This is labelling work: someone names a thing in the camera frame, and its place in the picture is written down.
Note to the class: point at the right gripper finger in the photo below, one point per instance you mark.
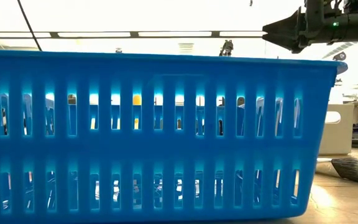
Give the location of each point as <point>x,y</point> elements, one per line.
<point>287,31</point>

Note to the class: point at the white ceiling vent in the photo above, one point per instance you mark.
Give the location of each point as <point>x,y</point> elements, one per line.
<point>186,49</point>

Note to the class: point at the blue slotted plastic basket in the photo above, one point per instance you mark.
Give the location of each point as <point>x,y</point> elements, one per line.
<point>166,149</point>

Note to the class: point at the beige plastic bin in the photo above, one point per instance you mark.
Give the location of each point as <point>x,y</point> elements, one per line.
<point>337,140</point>

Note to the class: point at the small grey ceiling fixture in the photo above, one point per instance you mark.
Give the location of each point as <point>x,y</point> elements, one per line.
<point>118,50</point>

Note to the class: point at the black ceiling camera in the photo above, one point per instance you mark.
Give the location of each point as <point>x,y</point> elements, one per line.
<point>340,56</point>

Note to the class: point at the long ceiling light strip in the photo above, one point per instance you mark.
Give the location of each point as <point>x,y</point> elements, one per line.
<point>176,34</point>

